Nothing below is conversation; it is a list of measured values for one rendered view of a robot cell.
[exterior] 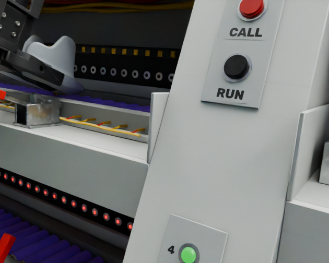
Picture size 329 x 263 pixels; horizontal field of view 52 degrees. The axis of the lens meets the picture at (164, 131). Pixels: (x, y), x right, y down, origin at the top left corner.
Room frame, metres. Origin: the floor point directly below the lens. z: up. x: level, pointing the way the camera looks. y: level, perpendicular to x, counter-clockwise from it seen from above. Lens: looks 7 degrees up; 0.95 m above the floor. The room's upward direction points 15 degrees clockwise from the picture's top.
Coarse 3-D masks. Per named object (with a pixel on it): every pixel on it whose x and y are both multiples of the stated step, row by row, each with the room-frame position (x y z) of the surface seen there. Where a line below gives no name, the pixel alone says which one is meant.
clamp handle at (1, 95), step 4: (0, 92) 0.30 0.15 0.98; (4, 92) 0.30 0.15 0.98; (0, 96) 0.30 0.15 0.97; (4, 96) 0.30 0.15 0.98; (8, 96) 0.31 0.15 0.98; (32, 96) 0.33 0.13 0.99; (36, 96) 0.33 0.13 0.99; (8, 100) 0.31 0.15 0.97; (12, 100) 0.31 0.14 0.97; (16, 100) 0.31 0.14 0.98; (20, 100) 0.32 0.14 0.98; (32, 100) 0.33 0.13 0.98; (36, 100) 0.33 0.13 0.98; (20, 104) 0.32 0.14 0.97; (24, 104) 0.32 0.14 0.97
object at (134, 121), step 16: (16, 96) 0.40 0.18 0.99; (48, 96) 0.39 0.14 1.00; (64, 112) 0.36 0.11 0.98; (80, 112) 0.35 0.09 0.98; (96, 112) 0.34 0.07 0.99; (112, 112) 0.32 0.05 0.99; (128, 112) 0.31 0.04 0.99; (144, 112) 0.32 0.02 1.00; (112, 128) 0.31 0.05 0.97; (128, 128) 0.32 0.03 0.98; (144, 128) 0.30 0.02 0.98
